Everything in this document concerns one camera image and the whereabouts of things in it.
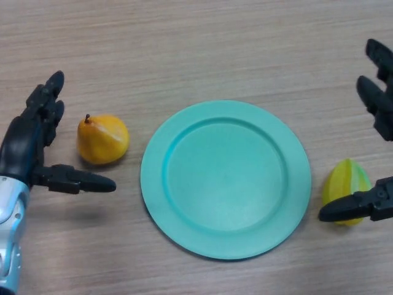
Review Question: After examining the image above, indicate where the green round plate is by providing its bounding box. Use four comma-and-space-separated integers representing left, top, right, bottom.
140, 100, 312, 261

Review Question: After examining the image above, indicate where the yellow-green starfruit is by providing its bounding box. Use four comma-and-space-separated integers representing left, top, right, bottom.
321, 158, 373, 227

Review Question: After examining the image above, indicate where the yellow pear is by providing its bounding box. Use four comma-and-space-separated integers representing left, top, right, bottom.
76, 114, 130, 165

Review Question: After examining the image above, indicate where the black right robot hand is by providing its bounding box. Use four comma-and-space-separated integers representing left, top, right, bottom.
318, 38, 393, 222

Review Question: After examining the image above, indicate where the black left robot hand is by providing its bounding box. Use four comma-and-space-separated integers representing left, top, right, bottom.
0, 70, 117, 195

